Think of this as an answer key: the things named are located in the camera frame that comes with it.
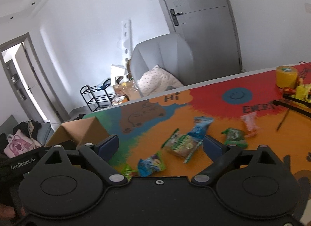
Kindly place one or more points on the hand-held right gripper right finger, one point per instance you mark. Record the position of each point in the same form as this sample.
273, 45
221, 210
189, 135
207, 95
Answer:
213, 147

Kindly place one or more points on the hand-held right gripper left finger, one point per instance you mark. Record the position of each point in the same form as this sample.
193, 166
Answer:
108, 147

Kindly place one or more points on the dark green snack packet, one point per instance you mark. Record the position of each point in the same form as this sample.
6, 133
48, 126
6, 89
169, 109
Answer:
234, 137

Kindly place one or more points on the blue white snack packet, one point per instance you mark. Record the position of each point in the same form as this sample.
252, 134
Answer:
200, 128

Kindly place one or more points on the bright green snack packet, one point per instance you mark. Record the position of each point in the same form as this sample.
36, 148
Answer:
128, 170

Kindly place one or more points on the green white cake packet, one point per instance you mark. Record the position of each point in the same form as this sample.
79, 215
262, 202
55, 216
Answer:
182, 144

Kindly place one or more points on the pink snack packet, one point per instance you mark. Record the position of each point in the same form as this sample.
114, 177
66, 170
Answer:
250, 124

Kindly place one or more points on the small blue snack packet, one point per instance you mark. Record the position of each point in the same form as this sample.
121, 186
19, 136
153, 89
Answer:
150, 164

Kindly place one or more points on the pink printed bag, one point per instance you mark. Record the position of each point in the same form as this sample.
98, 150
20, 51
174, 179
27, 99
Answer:
18, 144

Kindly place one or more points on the colourful printed table mat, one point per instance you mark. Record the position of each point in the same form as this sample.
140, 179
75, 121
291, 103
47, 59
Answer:
218, 109

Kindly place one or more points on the dark clothes pile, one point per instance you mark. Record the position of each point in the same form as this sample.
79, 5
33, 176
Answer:
26, 126

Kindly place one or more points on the black shoe rack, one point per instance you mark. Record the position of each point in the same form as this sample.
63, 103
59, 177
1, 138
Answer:
93, 99

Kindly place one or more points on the grey sofa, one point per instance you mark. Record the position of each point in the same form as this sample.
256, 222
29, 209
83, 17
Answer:
45, 128

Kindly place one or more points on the cluttered brown cardboard box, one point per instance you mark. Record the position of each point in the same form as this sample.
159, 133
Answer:
126, 89

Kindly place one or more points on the blue white item on rack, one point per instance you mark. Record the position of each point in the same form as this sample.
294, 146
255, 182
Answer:
103, 84

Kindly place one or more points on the thin dark rod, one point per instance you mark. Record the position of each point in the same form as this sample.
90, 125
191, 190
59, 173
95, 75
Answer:
283, 120

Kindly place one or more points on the white flat board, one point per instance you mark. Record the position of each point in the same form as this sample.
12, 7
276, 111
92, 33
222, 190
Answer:
117, 72

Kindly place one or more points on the white dotted pillow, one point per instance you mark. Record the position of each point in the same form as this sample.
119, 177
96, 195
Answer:
155, 77

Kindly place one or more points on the black folded metal bars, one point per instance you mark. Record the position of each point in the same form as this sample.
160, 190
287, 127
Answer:
291, 105

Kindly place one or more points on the yellow tape roll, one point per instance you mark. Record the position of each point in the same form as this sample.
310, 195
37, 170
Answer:
286, 77

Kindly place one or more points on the yellow plastic item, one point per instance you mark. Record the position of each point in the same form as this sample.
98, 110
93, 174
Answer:
303, 92

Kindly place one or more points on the grey armchair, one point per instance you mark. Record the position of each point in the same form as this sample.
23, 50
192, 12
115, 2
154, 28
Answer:
165, 51

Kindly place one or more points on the white foam board with holes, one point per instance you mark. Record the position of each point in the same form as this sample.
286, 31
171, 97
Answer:
126, 36

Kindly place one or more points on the grey door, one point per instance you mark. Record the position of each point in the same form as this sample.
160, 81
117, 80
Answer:
206, 21

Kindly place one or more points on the grey door frame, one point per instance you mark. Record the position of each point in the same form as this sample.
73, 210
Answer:
36, 75

